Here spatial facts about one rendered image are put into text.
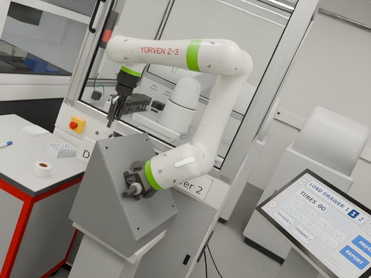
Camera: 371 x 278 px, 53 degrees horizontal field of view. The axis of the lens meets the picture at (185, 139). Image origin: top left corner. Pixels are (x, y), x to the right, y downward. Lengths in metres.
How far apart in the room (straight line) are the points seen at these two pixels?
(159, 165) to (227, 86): 0.39
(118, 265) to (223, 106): 0.72
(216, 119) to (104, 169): 0.46
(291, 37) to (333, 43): 3.23
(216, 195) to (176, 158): 0.64
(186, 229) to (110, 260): 0.61
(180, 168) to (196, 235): 0.75
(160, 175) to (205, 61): 0.43
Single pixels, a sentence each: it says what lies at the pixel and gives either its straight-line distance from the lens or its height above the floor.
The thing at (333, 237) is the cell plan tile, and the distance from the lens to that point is 1.55.
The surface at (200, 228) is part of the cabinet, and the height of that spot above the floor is 0.67.
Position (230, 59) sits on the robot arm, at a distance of 1.27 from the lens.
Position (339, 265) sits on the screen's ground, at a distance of 1.49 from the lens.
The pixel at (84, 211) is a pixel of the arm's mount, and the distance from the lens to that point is 1.40.
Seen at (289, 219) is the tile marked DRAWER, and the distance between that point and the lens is 1.62.
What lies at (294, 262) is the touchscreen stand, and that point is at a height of 0.85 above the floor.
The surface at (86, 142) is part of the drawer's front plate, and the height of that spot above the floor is 0.91.
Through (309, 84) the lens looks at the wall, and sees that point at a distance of 4.97.
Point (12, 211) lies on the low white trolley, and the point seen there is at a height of 0.62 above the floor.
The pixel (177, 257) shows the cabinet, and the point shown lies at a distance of 2.08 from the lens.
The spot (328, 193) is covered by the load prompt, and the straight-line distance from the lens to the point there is 1.68.
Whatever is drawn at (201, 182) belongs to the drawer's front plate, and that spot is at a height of 0.90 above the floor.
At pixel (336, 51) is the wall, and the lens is 5.01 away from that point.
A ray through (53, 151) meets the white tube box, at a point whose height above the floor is 0.78.
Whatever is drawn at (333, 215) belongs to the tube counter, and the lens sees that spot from 1.61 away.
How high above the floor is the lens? 1.51
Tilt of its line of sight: 14 degrees down
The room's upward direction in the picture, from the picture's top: 23 degrees clockwise
